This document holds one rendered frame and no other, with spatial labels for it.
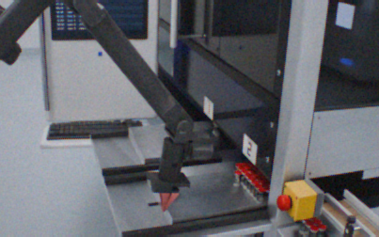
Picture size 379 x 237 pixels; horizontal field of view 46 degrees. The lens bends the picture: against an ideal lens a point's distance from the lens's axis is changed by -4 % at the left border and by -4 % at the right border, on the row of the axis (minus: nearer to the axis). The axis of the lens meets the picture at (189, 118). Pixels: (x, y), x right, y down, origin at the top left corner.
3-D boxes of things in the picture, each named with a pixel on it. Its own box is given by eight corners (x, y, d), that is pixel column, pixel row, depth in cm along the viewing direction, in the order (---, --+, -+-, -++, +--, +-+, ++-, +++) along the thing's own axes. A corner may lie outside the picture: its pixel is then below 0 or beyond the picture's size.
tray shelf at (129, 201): (209, 127, 185) (209, 123, 185) (297, 225, 124) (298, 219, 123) (89, 138, 171) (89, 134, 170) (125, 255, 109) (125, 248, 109)
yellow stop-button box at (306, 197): (305, 202, 117) (308, 178, 114) (319, 216, 111) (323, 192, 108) (279, 206, 115) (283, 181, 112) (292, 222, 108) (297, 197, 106)
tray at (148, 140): (213, 128, 180) (214, 119, 179) (241, 157, 158) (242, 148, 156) (128, 135, 170) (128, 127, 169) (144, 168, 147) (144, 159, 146)
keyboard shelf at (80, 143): (145, 120, 211) (145, 115, 210) (151, 147, 186) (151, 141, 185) (47, 123, 203) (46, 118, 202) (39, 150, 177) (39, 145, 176)
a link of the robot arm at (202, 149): (165, 108, 116) (178, 120, 108) (207, 109, 120) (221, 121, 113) (159, 151, 120) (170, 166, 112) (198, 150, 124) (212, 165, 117)
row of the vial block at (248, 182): (239, 175, 145) (240, 162, 144) (264, 204, 130) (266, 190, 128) (232, 176, 145) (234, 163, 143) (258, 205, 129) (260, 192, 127)
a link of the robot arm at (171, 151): (161, 132, 116) (168, 141, 111) (186, 133, 118) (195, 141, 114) (157, 157, 118) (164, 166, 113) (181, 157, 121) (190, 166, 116)
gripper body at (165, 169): (189, 190, 117) (195, 164, 115) (151, 190, 114) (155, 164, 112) (182, 178, 123) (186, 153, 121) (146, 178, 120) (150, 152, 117)
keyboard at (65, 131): (142, 123, 201) (142, 118, 200) (145, 136, 188) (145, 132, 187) (50, 126, 193) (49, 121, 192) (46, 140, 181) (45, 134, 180)
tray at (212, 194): (247, 167, 150) (248, 158, 149) (286, 209, 128) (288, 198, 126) (147, 181, 140) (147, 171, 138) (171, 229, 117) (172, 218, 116)
